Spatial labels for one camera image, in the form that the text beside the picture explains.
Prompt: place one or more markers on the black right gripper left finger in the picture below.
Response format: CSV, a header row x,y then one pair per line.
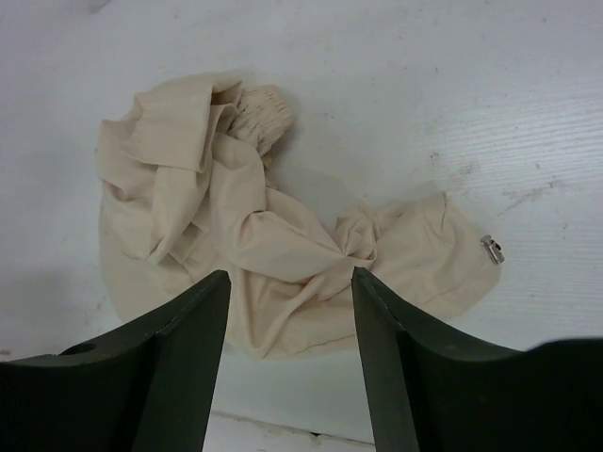
x,y
145,386

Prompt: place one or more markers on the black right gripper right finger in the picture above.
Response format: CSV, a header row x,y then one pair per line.
x,y
431,387

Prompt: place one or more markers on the beige trousers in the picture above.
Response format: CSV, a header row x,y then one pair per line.
x,y
185,193

